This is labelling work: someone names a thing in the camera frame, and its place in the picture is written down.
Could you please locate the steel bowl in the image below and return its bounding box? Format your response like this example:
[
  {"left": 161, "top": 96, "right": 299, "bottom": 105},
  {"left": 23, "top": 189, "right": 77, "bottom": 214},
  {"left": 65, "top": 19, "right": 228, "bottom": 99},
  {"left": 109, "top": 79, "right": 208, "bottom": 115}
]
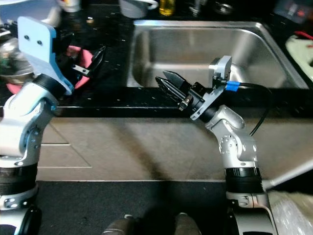
[{"left": 0, "top": 37, "right": 31, "bottom": 85}]

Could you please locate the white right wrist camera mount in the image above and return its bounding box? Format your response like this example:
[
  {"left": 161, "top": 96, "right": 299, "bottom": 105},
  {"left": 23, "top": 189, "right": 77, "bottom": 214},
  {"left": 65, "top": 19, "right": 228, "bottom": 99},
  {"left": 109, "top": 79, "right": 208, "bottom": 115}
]
[{"left": 190, "top": 55, "right": 234, "bottom": 121}]

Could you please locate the steel drain ring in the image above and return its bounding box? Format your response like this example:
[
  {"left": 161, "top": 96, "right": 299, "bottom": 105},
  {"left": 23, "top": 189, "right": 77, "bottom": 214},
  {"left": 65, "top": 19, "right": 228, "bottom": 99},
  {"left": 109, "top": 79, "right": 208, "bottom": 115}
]
[{"left": 217, "top": 2, "right": 236, "bottom": 16}]

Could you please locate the pale green plastic tray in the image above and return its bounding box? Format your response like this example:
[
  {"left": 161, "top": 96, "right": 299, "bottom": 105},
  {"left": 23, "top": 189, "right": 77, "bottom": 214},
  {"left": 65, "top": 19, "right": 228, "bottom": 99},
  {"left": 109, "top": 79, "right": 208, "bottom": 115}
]
[{"left": 286, "top": 33, "right": 313, "bottom": 83}]

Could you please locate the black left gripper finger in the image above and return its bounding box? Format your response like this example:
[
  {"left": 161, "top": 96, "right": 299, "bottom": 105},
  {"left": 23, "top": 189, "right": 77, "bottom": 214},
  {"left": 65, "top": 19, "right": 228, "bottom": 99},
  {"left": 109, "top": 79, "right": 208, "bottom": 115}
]
[{"left": 89, "top": 46, "right": 107, "bottom": 75}]

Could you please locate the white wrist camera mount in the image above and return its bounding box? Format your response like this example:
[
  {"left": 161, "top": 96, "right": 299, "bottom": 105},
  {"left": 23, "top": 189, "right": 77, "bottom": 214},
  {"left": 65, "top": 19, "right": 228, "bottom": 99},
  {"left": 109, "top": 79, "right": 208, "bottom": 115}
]
[
  {"left": 17, "top": 16, "right": 75, "bottom": 95},
  {"left": 190, "top": 55, "right": 234, "bottom": 121}
]

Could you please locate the grey robot left foot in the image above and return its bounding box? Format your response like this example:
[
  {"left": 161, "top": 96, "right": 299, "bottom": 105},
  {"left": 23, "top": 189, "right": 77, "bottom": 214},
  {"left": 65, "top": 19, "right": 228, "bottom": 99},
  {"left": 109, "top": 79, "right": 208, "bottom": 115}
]
[{"left": 104, "top": 215, "right": 136, "bottom": 235}]

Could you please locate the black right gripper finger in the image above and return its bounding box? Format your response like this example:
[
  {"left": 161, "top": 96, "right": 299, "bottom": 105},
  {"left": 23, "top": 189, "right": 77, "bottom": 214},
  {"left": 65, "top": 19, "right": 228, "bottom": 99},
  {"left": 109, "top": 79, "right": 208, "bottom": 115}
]
[
  {"left": 164, "top": 70, "right": 189, "bottom": 90},
  {"left": 155, "top": 77, "right": 191, "bottom": 107}
]

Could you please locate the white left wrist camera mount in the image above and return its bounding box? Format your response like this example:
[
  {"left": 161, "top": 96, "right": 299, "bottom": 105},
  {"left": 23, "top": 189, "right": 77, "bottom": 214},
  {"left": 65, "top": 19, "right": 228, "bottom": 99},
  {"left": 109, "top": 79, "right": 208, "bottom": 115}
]
[{"left": 17, "top": 16, "right": 75, "bottom": 95}]

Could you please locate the black floor mat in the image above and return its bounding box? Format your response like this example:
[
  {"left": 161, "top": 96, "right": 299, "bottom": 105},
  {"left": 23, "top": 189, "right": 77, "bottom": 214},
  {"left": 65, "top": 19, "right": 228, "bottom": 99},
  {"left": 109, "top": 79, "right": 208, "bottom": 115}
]
[{"left": 37, "top": 179, "right": 235, "bottom": 235}]

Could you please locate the grey robot foot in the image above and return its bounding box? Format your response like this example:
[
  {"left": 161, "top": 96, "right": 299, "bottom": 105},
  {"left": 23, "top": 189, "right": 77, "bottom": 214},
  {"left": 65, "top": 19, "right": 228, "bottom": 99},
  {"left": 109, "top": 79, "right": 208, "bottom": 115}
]
[
  {"left": 104, "top": 215, "right": 136, "bottom": 235},
  {"left": 173, "top": 212, "right": 202, "bottom": 235}
]

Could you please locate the pink plate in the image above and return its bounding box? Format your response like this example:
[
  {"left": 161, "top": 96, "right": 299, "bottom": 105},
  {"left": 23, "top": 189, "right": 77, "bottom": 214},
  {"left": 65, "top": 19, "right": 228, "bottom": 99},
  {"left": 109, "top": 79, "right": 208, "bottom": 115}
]
[{"left": 5, "top": 45, "right": 94, "bottom": 94}]

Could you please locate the yellow oil bottle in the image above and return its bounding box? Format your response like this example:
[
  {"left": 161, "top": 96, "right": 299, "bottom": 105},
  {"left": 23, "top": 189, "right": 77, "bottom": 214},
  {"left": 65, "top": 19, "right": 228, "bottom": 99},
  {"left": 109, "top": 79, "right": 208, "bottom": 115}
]
[{"left": 158, "top": 0, "right": 177, "bottom": 17}]

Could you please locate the white power cord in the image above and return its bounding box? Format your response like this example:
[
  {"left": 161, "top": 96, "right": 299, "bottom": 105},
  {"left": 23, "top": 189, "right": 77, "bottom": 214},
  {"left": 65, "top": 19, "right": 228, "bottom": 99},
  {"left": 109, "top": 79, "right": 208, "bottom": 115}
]
[{"left": 134, "top": 0, "right": 160, "bottom": 10}]

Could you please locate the steel kitchen sink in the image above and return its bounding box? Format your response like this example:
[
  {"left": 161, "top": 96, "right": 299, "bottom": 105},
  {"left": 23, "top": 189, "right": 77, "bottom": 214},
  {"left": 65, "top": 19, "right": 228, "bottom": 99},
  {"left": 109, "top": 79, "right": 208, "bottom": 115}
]
[{"left": 126, "top": 20, "right": 311, "bottom": 91}]

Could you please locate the grey robot right foot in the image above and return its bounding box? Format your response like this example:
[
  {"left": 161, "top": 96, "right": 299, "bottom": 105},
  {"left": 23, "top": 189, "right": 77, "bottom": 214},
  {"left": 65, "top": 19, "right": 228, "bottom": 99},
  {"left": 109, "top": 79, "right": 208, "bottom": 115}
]
[{"left": 173, "top": 212, "right": 202, "bottom": 235}]

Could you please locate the steel faucet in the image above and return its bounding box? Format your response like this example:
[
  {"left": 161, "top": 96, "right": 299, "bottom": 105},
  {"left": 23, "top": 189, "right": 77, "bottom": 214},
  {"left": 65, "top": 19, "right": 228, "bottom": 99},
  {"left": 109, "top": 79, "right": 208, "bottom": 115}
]
[{"left": 190, "top": 0, "right": 207, "bottom": 16}]

